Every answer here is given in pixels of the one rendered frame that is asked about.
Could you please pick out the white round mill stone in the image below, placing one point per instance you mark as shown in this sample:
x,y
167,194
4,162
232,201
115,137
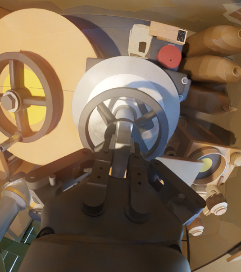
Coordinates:
x,y
133,70

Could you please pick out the tan round mill casing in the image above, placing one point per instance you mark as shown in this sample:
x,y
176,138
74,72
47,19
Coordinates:
x,y
48,38

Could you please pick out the beige round knob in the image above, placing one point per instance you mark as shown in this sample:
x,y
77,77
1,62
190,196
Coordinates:
x,y
238,159

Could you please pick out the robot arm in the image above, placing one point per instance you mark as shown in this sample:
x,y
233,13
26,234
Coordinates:
x,y
11,204

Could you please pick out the tan box with black gauge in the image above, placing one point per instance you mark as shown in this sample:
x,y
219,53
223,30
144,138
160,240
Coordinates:
x,y
165,31

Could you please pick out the white triangular sheet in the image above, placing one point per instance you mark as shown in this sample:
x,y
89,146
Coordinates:
x,y
182,170

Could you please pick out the dark grey spoked pulley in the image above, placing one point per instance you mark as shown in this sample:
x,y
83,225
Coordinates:
x,y
55,95

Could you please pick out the white paper card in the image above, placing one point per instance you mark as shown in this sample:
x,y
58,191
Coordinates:
x,y
136,36

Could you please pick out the red round knob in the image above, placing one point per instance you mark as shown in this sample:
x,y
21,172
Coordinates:
x,y
168,56

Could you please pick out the white and brown cylinder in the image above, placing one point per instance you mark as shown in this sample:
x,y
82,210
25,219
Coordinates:
x,y
217,199
195,226

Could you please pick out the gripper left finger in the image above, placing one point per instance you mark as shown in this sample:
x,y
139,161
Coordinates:
x,y
98,180

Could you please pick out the tan box with round dial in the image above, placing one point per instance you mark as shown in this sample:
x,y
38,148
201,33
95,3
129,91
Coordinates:
x,y
224,148

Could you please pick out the yellow round disc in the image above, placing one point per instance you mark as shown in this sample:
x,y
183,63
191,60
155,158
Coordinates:
x,y
35,78

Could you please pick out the dark grey handwheel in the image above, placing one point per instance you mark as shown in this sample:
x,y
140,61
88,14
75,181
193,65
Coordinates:
x,y
122,91

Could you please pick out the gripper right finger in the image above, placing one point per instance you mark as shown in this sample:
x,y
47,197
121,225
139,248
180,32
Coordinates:
x,y
138,180

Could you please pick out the blue grey mill body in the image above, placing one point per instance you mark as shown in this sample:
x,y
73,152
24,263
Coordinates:
x,y
111,40

